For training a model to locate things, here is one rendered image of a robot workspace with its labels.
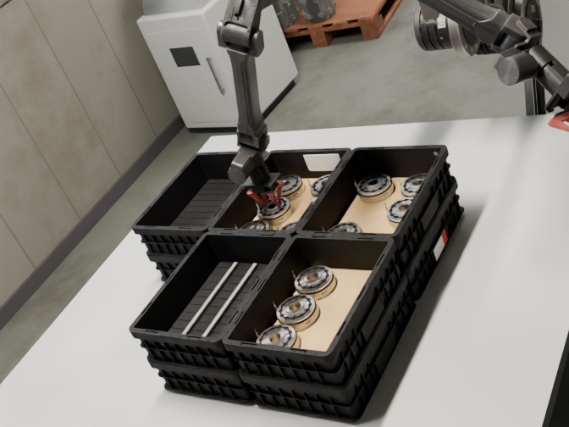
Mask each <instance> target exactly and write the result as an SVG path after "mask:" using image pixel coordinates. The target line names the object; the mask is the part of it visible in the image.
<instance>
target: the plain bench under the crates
mask: <svg viewBox="0 0 569 427"><path fill-rule="evenodd" d="M554 116H555V114H541V115H528V116H514V117H501V118H488V119H463V120H450V121H437V122H423V123H410V124H398V125H372V126H359V127H346V128H333V129H320V130H294V131H281V132H269V133H268V135H270V143H269V145H268V148H267V149H266V151H268V153H269V152H270V151H273V150H289V149H315V148H342V147H348V148H350V149H351V150H353V149H354V148H357V147H393V146H420V145H446V146H447V149H448V152H449V156H448V158H447V159H446V161H447V163H449V164H450V175H453V176H455V177H456V181H457V184H458V188H457V190H456V194H458V195H459V196H460V199H459V200H458V202H459V205H460V206H462V207H464V212H463V214H462V216H461V218H460V220H459V222H458V224H457V226H456V228H455V230H454V232H453V234H452V236H451V238H450V240H449V242H448V244H447V246H446V248H445V250H444V252H443V254H442V256H441V258H440V260H439V262H438V264H437V266H436V268H435V270H434V272H433V274H432V276H431V278H430V280H429V282H428V284H427V286H426V288H425V290H424V292H423V294H422V296H421V298H420V299H419V300H417V301H415V303H416V305H417V306H416V308H415V310H414V312H413V314H412V316H411V318H410V320H409V322H408V324H407V326H406V329H405V331H404V333H403V335H402V337H401V339H400V341H399V343H398V345H397V347H396V349H395V351H394V353H393V355H392V357H391V359H390V361H389V363H388V365H387V367H386V369H385V371H384V373H383V375H382V377H381V379H380V381H379V383H378V385H377V387H376V389H375V391H374V393H373V395H372V397H371V399H370V401H369V403H368V405H367V407H366V409H365V411H364V413H363V415H362V417H361V418H360V419H359V420H357V421H356V422H349V421H344V420H339V419H330V418H325V417H320V416H315V415H311V414H305V413H296V412H291V411H286V410H281V409H276V408H267V407H262V406H258V405H257V404H256V403H255V400H256V399H255V400H254V401H253V402H251V403H242V402H233V401H228V400H223V399H218V398H213V397H208V396H199V395H194V394H189V393H184V392H179V391H170V390H166V389H165V388H164V384H165V380H164V379H163V378H162V377H159V376H158V372H159V371H158V369H153V368H152V367H151V365H150V364H149V363H148V361H147V358H146V356H147V355H148V352H147V351H146V348H142V347H141V346H140V344H141V340H140V339H136V338H134V337H133V336H132V334H131V333H130V331H129V327H130V326H131V324H132V323H133V322H134V321H135V319H136V318H137V317H138V315H139V314H140V313H141V311H142V310H143V309H144V308H145V306H146V305H147V304H148V303H149V302H150V301H151V300H152V298H153V297H154V296H155V294H156V293H157V291H158V290H159V289H160V288H161V286H162V285H163V284H164V282H165V281H161V277H162V274H161V272H160V270H156V266H157V265H156V263H155V262H151V261H150V260H149V258H148V256H147V255H146V251H147V250H148V249H147V247H146V245H145V243H141V236H140V235H136V234H135V232H134V231H133V230H132V231H131V232H130V233H129V234H128V235H127V236H126V237H125V238H124V239H123V240H122V242H121V243H120V244H119V245H118V247H117V248H116V249H115V250H114V251H113V253H112V254H111V255H110V256H109V257H108V259H107V260H106V261H105V262H104V263H103V265H102V266H101V267H100V268H99V269H98V271H97V272H96V273H95V274H94V275H93V276H92V277H91V278H90V279H89V281H88V282H87V283H86V284H85V285H84V287H83V288H82V289H81V290H80V291H79V293H78V294H77V295H76V296H75V298H74V299H73V300H72V301H71V302H70V303H69V305H68V306H67V307H66V308H65V309H64V311H63V312H62V313H61V314H60V315H59V316H58V317H57V318H56V319H55V321H54V322H53V323H52V324H51V325H50V327H49V328H48V329H47V330H46V332H45V333H44V334H43V335H42V336H41V338H40V339H39V340H38V341H37V342H36V344H35V345H34V346H33V347H32V348H31V349H30V350H29V351H28V352H27V353H26V355H25V356H24V357H23V358H22V359H21V361H20V362H19V363H18V364H17V366H16V367H15V368H14V369H13V370H12V372H11V373H10V374H9V375H8V376H7V378H6V379H5V380H4V381H3V383H2V384H1V385H0V427H549V423H550V418H551V414H552V412H553V408H554V405H555V399H556V397H557V393H558V390H559V387H560V383H561V378H562V375H563V371H564V368H565V365H566V360H567V356H568V353H569V132H567V131H564V130H559V129H556V128H553V127H550V126H548V123H549V121H550V120H551V118H553V117H554Z"/></svg>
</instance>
